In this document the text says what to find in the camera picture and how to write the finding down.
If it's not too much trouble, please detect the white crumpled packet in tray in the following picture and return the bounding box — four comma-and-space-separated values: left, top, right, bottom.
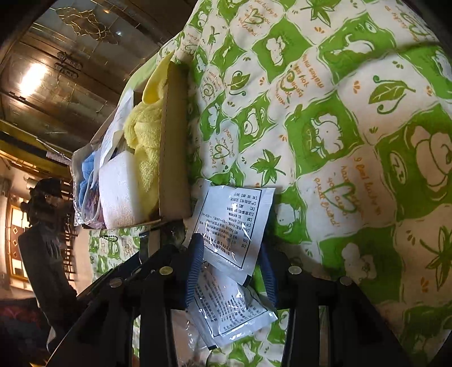
100, 89, 134, 167

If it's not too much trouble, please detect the wooden glass cabinet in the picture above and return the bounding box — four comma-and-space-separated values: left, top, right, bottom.
1, 0, 195, 152

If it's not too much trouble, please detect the yellow fluffy towel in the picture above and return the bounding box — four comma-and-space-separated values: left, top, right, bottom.
123, 53, 173, 217

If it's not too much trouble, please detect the shallow cardboard tray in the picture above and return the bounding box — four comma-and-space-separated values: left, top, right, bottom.
90, 61, 193, 230

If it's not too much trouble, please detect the white foam sponge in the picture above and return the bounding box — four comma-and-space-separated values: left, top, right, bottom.
99, 151, 145, 229

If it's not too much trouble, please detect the green patterned quilt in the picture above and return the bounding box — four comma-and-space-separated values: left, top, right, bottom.
88, 0, 452, 367

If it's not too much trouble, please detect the white printed sachet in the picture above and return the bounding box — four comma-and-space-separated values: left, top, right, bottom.
183, 180, 275, 286
188, 262, 277, 349

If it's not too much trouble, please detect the blue fluffy towel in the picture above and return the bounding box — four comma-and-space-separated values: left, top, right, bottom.
78, 151, 98, 207

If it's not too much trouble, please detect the pink zipper pouch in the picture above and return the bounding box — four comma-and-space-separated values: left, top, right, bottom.
81, 183, 104, 229

